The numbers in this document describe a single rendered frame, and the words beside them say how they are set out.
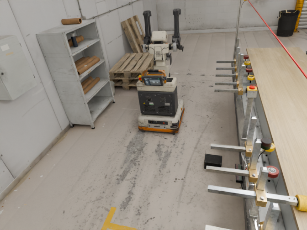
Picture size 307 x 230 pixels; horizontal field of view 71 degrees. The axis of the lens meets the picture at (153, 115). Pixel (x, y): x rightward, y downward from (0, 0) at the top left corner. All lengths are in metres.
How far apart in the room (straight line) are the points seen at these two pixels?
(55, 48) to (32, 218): 2.10
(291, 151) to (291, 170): 0.20
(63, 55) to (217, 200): 2.65
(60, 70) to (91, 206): 1.91
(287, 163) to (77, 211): 2.06
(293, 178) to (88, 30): 3.49
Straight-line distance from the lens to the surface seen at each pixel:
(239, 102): 2.70
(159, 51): 3.13
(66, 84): 3.49
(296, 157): 1.79
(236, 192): 1.39
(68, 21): 3.71
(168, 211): 2.43
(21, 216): 2.95
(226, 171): 1.62
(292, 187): 1.59
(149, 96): 3.06
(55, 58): 3.38
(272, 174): 1.61
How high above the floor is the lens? 2.04
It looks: 33 degrees down
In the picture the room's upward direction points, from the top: 7 degrees counter-clockwise
